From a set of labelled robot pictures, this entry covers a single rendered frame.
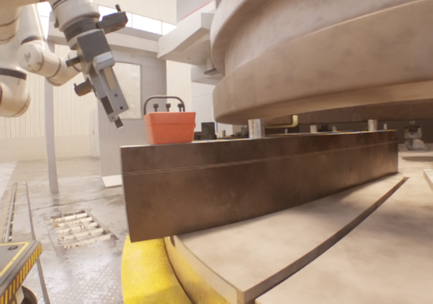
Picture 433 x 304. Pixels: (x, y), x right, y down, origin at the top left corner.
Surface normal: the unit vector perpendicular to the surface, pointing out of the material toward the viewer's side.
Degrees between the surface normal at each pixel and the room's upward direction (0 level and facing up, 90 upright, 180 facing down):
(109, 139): 90
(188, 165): 90
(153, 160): 90
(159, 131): 97
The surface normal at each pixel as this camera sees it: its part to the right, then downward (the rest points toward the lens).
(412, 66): -0.74, 0.05
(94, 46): 0.54, 0.11
